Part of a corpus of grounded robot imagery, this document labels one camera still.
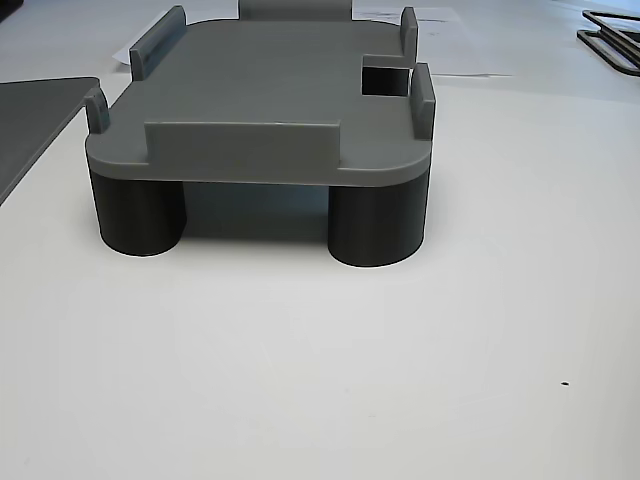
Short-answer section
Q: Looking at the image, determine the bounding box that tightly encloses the grey holder with tabs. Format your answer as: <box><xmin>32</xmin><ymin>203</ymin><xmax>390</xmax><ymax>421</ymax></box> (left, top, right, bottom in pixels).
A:
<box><xmin>83</xmin><ymin>0</ymin><xmax>437</xmax><ymax>270</ymax></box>

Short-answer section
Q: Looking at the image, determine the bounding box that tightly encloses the white paper sheet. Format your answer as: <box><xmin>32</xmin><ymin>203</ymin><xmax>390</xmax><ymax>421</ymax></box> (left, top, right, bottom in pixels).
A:
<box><xmin>352</xmin><ymin>0</ymin><xmax>517</xmax><ymax>79</ymax></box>

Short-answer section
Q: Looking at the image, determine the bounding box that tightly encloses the grey flat mat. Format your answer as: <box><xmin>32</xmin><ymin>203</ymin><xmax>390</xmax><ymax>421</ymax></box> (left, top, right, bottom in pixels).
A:
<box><xmin>0</xmin><ymin>76</ymin><xmax>102</xmax><ymax>207</ymax></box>

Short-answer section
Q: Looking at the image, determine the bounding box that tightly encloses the thin rectangular gasket frame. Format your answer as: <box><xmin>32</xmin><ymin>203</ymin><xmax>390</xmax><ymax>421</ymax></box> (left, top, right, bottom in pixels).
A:
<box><xmin>575</xmin><ymin>28</ymin><xmax>640</xmax><ymax>77</ymax></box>
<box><xmin>581</xmin><ymin>8</ymin><xmax>640</xmax><ymax>49</ymax></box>

